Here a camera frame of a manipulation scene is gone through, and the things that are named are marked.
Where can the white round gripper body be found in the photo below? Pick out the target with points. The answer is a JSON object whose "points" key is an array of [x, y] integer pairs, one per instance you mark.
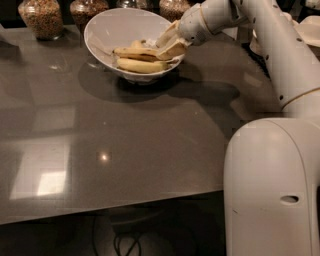
{"points": [[192, 24]]}

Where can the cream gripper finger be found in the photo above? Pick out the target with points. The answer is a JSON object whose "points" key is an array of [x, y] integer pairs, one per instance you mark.
{"points": [[185, 43], [170, 32]]}

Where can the banana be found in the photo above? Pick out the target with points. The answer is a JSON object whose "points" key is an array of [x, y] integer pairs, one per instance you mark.
{"points": [[143, 67], [138, 44], [143, 54]]}

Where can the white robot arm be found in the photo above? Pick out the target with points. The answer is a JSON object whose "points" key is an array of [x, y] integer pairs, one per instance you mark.
{"points": [[272, 166]]}

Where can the white paper napkin in bowl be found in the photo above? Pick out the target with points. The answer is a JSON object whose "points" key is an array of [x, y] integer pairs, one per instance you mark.
{"points": [[151, 42]]}

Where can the white tilted bowl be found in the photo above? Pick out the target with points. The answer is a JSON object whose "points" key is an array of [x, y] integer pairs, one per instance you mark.
{"points": [[119, 28]]}

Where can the rightmost glass cereal jar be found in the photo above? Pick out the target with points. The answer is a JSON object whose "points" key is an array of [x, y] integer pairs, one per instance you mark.
{"points": [[173, 9]]}

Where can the glass cereal jar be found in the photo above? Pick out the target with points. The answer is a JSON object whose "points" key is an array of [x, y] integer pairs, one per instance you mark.
{"points": [[43, 18], [82, 11], [173, 9]]}

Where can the black rubber mat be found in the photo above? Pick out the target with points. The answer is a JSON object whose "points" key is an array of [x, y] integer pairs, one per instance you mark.
{"points": [[256, 58]]}

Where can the rear stack of paper bowls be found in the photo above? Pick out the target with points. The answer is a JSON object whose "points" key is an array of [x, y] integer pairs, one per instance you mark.
{"points": [[254, 44]]}

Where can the stack of paper bowls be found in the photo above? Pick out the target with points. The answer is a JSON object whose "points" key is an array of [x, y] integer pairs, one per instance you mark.
{"points": [[254, 44], [309, 30]]}

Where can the front stack of paper bowls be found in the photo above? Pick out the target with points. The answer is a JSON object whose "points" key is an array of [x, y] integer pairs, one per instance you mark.
{"points": [[309, 30]]}

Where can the leftmost glass cereal jar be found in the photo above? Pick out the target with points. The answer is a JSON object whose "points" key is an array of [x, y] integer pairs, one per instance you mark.
{"points": [[43, 18]]}

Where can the white paper at left edge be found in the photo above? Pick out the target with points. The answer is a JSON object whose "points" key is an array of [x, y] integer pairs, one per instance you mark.
{"points": [[7, 37]]}

